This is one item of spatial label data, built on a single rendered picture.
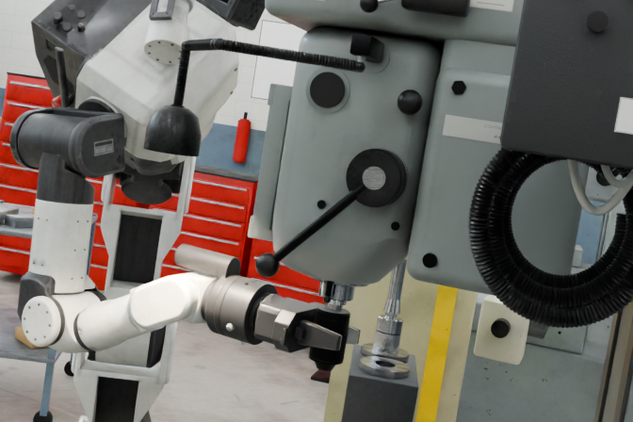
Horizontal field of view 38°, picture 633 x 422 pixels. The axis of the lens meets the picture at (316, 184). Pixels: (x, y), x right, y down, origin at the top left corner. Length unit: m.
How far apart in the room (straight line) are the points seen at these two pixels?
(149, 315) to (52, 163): 0.31
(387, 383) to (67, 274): 0.56
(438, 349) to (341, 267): 1.86
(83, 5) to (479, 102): 0.79
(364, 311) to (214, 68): 1.58
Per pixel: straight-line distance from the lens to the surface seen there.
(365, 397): 1.62
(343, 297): 1.24
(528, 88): 0.85
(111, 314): 1.45
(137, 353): 1.94
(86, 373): 1.98
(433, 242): 1.11
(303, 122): 1.16
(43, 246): 1.53
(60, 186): 1.51
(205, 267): 1.35
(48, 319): 1.50
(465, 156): 1.10
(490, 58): 1.11
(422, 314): 3.01
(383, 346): 1.74
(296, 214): 1.16
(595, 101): 0.85
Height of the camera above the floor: 1.52
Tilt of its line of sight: 4 degrees down
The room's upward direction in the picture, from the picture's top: 9 degrees clockwise
